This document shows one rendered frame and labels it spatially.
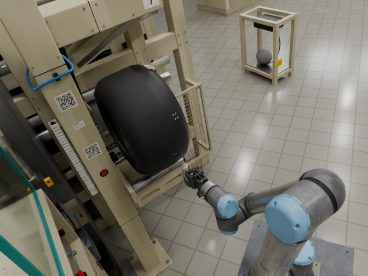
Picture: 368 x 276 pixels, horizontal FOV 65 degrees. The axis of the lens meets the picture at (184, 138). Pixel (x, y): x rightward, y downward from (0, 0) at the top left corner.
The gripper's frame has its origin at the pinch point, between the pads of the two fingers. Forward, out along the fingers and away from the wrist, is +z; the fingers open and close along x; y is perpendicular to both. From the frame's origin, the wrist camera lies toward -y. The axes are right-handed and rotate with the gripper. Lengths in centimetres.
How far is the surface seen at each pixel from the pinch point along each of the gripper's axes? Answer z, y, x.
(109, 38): 57, 61, -4
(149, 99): 9.5, 40.4, 1.8
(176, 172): 17.2, -12.6, -1.5
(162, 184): 16.5, -13.9, 9.2
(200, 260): 19, -99, 4
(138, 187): 18.3, -7.5, 21.7
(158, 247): 47, -95, 23
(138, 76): 21, 48, -1
